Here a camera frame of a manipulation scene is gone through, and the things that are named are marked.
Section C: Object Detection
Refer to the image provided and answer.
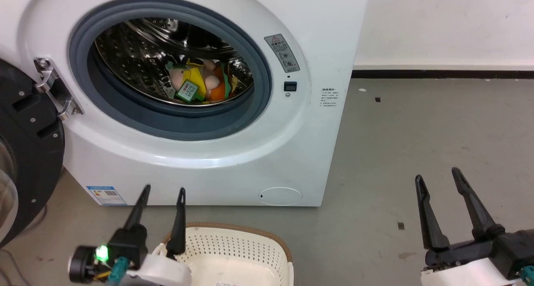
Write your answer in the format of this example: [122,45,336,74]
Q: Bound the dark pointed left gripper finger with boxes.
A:
[107,184,151,271]
[166,187,187,260]

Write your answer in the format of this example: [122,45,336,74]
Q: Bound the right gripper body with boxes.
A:
[421,229,534,286]

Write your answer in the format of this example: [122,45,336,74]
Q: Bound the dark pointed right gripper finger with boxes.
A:
[451,167,506,241]
[414,174,451,251]

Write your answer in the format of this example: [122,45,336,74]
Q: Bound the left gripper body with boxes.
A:
[68,244,193,286]

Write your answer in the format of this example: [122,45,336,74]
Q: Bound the cream perforated laundry basket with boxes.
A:
[152,222,295,286]

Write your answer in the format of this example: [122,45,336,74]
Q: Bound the white front-load washing machine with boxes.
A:
[0,0,370,208]

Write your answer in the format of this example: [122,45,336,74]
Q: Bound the black round washing machine door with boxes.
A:
[0,59,66,249]

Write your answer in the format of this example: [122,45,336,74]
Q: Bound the green plush toy tag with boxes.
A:
[176,80,200,102]

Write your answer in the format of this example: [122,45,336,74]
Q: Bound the yellow pink orange plush toy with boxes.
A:
[164,57,239,105]

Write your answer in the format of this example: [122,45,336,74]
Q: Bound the blue white energy label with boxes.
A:
[86,186,127,206]

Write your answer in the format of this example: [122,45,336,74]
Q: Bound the grey rubber door gasket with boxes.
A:
[68,0,273,142]

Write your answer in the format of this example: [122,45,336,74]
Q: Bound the oval filter cover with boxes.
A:
[257,186,303,206]

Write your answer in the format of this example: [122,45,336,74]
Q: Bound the small text sticker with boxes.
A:
[320,87,347,108]

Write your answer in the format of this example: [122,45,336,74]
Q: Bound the chrome door hinge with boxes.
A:
[33,57,84,121]

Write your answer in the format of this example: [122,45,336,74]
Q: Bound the perforated steel drum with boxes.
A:
[93,18,255,108]

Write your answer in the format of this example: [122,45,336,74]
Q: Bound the grey warning label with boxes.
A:
[264,33,300,73]

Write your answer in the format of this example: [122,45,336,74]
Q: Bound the teal left gripper cable plug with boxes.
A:
[106,256,130,286]

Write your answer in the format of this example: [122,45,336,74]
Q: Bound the black wall baseboard strip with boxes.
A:
[352,70,534,79]

